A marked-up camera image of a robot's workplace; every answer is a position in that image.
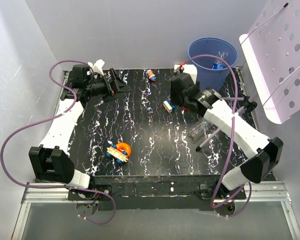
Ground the small toy figure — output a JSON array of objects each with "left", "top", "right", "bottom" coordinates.
[{"left": 147, "top": 69, "right": 157, "bottom": 82}]

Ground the small white corner block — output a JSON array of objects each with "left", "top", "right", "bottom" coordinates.
[{"left": 173, "top": 64, "right": 181, "bottom": 74}]

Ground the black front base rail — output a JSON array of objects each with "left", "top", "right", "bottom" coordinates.
[{"left": 36, "top": 173, "right": 276, "bottom": 212}]

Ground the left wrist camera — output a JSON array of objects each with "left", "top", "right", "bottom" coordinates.
[{"left": 88, "top": 59, "right": 105, "bottom": 76}]

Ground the white blue yellow block stack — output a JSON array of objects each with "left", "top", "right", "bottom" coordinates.
[{"left": 163, "top": 99, "right": 176, "bottom": 113}]

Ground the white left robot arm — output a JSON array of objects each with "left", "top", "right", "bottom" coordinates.
[{"left": 28, "top": 59, "right": 132, "bottom": 200}]

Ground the beige toy car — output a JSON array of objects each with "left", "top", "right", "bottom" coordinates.
[{"left": 106, "top": 145, "right": 128, "bottom": 164}]

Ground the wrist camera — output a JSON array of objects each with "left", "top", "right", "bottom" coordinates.
[
  {"left": 179, "top": 64, "right": 198, "bottom": 84},
  {"left": 88, "top": 59, "right": 105, "bottom": 76}
]

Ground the orange ring toy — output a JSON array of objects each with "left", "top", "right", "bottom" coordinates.
[{"left": 116, "top": 142, "right": 132, "bottom": 158}]

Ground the blue plastic bin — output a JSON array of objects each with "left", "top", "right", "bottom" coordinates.
[{"left": 187, "top": 37, "right": 238, "bottom": 91}]

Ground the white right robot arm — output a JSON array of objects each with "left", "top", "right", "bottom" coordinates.
[{"left": 170, "top": 73, "right": 284, "bottom": 199}]

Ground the white perforated panel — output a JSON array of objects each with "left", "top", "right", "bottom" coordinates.
[{"left": 239, "top": 0, "right": 300, "bottom": 124}]

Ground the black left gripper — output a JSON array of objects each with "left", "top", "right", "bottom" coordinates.
[{"left": 86, "top": 68, "right": 132, "bottom": 103}]

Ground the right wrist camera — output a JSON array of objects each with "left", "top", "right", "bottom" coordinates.
[{"left": 179, "top": 64, "right": 198, "bottom": 84}]

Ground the clear Pepsi bottle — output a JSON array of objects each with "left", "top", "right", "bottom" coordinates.
[{"left": 212, "top": 51, "right": 228, "bottom": 70}]

